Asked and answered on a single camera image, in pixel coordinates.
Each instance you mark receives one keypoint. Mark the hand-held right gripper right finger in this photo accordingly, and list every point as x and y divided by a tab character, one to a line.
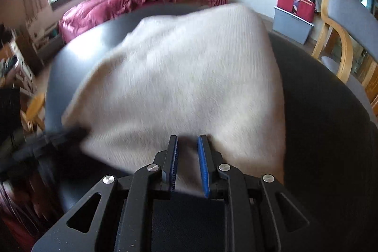
203	166

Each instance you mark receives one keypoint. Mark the black leather ottoman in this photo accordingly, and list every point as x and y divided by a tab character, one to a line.
319	122

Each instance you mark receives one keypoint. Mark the cluttered wooden shelf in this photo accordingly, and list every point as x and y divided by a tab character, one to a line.
17	63

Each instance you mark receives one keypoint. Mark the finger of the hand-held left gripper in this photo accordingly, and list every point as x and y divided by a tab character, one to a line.
73	132

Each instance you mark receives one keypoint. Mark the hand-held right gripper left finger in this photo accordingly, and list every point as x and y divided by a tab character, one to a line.
174	163

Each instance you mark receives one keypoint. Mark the grey plastic storage box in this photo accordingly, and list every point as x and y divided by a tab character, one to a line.
291	26

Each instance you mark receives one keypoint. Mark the red fabric storage bag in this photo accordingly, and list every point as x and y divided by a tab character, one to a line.
298	5

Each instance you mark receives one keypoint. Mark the wooden chair with grey cushion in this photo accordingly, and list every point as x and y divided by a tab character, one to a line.
351	10

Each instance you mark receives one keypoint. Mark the beige knit sweater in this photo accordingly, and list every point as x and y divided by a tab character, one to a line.
183	69

